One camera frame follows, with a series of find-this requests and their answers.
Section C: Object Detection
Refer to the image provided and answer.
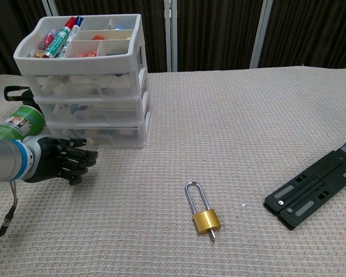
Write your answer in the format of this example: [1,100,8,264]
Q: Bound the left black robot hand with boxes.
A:
[22,135,101,186]

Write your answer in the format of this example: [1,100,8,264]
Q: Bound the translucent drawer with stationery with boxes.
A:
[46,122,152,149]

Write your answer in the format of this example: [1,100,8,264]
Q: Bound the translucent drawer with blue item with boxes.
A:
[36,95,151,126]

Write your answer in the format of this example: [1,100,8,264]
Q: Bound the translucent drawer with white clutter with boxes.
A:
[25,69,149,99]

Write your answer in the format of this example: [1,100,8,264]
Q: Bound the green cylindrical can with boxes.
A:
[0,105,47,142]

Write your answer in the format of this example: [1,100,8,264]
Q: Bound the blue clip item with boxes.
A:
[69,104,89,115]

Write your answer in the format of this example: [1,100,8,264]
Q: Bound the yellow red small sticker item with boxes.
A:
[31,48,51,58]

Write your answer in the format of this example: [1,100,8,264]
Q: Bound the beige waffle tablecloth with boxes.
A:
[0,65,346,277]

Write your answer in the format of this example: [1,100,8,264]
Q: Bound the red cap whiteboard marker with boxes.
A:
[44,16,77,58]

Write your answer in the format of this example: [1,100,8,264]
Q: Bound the red candy packet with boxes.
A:
[39,32,54,50]

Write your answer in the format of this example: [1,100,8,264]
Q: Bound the blue cap whiteboard marker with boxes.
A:
[57,16,85,58]

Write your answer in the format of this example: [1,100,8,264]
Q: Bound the brass long shackle padlock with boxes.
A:
[185,181,221,236]

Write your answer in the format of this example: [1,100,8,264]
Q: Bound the black folding stand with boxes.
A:
[263,140,346,231]

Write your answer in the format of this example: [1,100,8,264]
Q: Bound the black strap bag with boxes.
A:
[3,85,35,109]

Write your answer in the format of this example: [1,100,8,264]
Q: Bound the thin wrist cable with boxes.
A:
[0,180,20,246]

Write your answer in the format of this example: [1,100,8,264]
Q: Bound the white plastic drawer organizer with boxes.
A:
[13,13,153,149]

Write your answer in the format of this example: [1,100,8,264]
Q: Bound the white screen frame post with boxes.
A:
[249,0,274,69]
[42,0,60,17]
[163,0,178,72]

